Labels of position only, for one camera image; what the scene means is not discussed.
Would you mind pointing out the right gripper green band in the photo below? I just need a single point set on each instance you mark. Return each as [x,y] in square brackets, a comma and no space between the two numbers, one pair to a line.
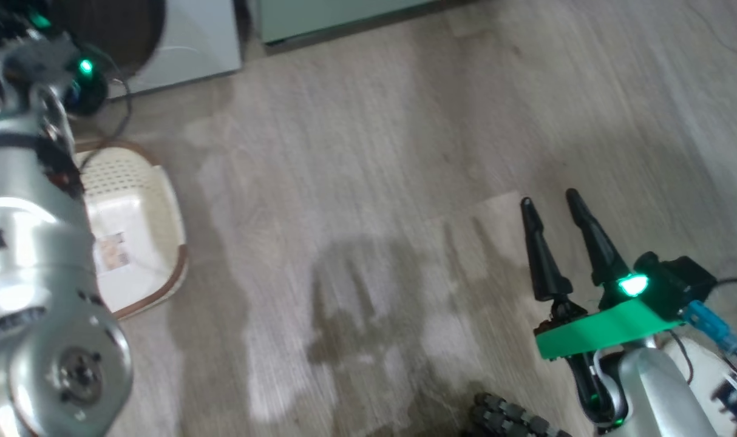
[605,331]

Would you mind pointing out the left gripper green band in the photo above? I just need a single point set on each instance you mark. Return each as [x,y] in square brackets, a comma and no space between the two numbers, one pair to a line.
[34,60]

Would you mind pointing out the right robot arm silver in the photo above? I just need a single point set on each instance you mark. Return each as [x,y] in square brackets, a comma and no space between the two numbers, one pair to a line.
[654,394]

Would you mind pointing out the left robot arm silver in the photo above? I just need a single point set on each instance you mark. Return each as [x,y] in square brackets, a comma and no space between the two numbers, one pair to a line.
[34,273]

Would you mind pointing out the white washing machine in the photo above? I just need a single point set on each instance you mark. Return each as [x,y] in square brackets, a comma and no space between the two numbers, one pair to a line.
[192,42]

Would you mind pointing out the cream laundry basket brown rim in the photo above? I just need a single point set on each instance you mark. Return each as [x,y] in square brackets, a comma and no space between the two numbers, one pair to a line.
[144,206]

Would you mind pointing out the paper sticker in basket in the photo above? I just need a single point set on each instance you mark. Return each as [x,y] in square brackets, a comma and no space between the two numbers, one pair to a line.
[113,252]

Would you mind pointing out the pale green cabinet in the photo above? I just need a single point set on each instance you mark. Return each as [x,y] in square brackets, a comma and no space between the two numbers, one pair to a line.
[344,15]

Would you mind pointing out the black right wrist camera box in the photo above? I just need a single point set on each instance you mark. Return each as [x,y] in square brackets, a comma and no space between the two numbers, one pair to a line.
[678,282]

